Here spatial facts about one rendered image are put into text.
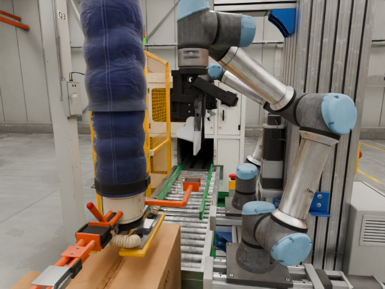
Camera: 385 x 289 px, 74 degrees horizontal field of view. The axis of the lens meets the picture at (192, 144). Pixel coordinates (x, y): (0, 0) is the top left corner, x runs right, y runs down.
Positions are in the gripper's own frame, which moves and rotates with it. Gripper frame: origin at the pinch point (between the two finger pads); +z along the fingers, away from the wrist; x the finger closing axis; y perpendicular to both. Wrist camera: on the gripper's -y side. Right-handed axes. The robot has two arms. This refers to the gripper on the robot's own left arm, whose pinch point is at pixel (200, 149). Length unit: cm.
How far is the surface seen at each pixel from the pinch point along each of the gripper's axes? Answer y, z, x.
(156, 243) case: 25, 58, -46
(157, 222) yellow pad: 24, 45, -42
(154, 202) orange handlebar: 24, 33, -39
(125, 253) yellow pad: 30, 45, -19
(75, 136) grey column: 129, 25, -153
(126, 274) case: 32, 58, -23
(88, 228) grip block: 40, 32, -13
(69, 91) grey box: 124, -16, -141
